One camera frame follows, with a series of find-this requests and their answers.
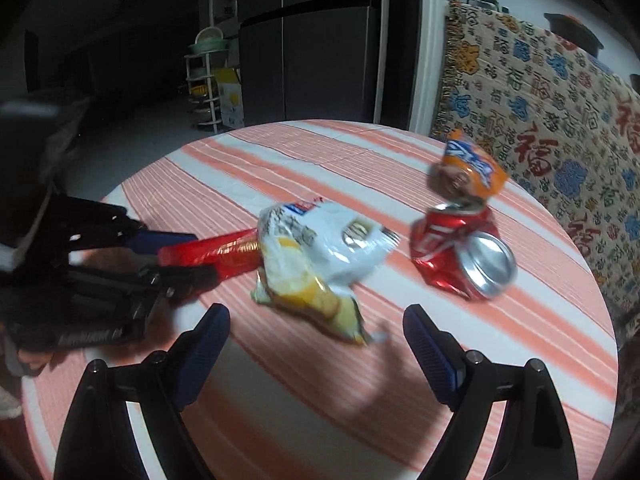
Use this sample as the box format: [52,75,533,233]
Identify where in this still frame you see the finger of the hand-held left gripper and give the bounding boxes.
[64,197,199,257]
[74,262,219,306]

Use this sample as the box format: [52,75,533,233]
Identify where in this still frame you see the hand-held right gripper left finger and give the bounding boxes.
[54,302,232,480]

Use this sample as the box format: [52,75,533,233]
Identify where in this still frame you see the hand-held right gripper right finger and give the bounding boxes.
[402,304,581,480]

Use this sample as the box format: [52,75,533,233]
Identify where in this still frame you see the red snack packet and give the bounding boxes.
[159,227,263,281]

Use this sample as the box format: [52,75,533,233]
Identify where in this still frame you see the person's left hand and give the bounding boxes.
[14,347,53,377]

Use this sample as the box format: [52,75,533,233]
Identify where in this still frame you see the crushed red drink can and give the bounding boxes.
[410,202,518,303]

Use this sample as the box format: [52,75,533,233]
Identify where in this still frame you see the white yellow chip bag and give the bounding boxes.
[251,201,401,347]

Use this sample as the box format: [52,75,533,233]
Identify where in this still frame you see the white storage rack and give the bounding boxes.
[184,30,232,134]

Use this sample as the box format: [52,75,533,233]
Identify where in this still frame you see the yellow cardboard box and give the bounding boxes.
[215,67,247,129]

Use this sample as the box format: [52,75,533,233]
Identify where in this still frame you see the orange snack bag blue label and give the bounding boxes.
[426,129,510,207]

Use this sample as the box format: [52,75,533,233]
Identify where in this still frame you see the green plastic basin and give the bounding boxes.
[188,29,232,55]

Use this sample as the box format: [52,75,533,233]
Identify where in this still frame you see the dark refrigerator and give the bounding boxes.
[236,0,391,128]

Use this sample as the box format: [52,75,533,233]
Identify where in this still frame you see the printed blanket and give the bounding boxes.
[432,0,640,321]

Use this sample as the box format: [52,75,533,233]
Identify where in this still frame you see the white door frame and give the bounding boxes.
[407,0,485,137]

